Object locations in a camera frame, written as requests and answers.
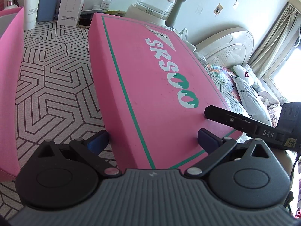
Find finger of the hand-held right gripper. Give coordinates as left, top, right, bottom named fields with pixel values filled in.
left=204, top=105, right=259, bottom=138

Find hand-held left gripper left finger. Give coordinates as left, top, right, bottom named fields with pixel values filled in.
left=32, top=130, right=121, bottom=177

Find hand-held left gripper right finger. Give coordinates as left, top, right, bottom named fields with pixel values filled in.
left=185, top=128, right=275, bottom=177

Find pink SKSOO box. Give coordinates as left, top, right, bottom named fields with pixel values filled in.
left=88, top=13, right=242, bottom=170

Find pink cardboard box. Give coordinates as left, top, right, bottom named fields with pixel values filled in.
left=0, top=7, right=25, bottom=176

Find person's right forearm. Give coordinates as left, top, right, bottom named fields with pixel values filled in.
left=274, top=149, right=295, bottom=193

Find geometric patterned desktop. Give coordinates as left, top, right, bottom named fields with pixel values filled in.
left=0, top=20, right=123, bottom=217

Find pink quilt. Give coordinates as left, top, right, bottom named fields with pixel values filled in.
left=257, top=91, right=285, bottom=128

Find white pillow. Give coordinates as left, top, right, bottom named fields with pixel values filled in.
left=235, top=75, right=273, bottom=123

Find colourful floral blanket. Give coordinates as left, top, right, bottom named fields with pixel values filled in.
left=206, top=65, right=238, bottom=110

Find window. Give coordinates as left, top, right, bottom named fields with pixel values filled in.
left=266, top=27, right=301, bottom=104

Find beige bed headboard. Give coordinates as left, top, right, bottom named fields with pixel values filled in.
left=195, top=27, right=255, bottom=71

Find beige curtain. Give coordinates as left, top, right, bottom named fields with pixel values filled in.
left=249, top=0, right=301, bottom=79

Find white kettle base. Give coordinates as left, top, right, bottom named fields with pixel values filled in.
left=127, top=3, right=170, bottom=28

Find tall white carton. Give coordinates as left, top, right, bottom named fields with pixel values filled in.
left=58, top=0, right=91, bottom=26

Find blue pen holder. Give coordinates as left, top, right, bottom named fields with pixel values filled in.
left=37, top=0, right=59, bottom=22

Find white cosmetic tube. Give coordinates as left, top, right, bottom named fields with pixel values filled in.
left=24, top=0, right=44, bottom=31

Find black cable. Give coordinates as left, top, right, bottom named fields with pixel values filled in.
left=287, top=150, right=301, bottom=209

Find white power strip and cables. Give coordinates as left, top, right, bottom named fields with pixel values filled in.
left=173, top=27, right=196, bottom=50

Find glass kettle with green handle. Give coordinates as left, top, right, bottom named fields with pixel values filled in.
left=136, top=0, right=189, bottom=27

